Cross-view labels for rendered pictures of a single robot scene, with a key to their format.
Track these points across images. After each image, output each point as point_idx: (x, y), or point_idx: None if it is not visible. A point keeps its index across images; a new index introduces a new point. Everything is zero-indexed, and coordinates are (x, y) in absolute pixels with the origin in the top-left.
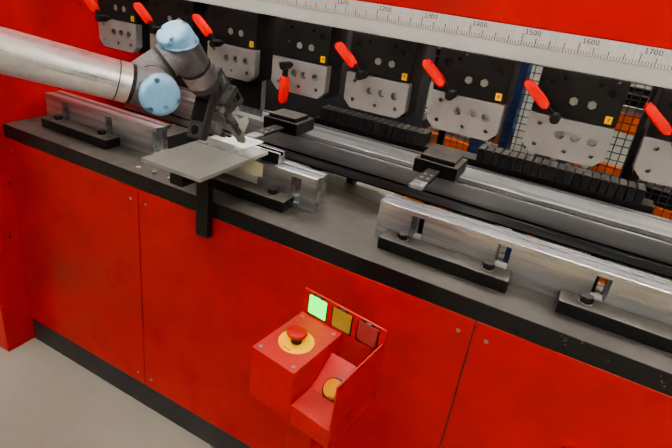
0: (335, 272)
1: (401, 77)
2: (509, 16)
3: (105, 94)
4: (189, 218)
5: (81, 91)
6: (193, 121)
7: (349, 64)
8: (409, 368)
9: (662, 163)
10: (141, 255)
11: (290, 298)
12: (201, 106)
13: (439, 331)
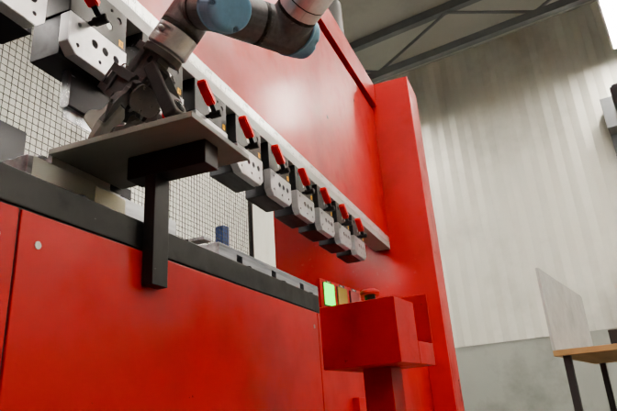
0: (261, 300)
1: (222, 127)
2: (253, 106)
3: (328, 6)
4: (124, 263)
5: None
6: (172, 94)
7: (214, 100)
8: (306, 388)
9: (302, 204)
10: (2, 404)
11: (237, 358)
12: (169, 81)
13: (308, 333)
